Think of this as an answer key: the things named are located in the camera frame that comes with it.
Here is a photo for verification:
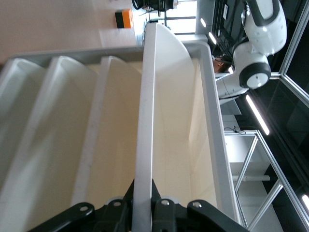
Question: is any white plate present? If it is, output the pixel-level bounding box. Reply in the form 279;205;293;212
131;22;218;232

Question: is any long ceiling light strip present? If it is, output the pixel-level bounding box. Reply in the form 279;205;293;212
245;94;270;136

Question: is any aluminium profile cage frame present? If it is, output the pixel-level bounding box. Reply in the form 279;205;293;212
223;0;309;232

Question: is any person head with headset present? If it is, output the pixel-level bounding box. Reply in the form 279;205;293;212
212;55;233;74

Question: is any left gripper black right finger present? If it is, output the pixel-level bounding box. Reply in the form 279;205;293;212
151;178;250;232

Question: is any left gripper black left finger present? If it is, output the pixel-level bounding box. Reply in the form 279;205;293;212
28;178;135;232

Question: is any orange button box black base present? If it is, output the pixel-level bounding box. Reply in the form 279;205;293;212
114;8;134;29

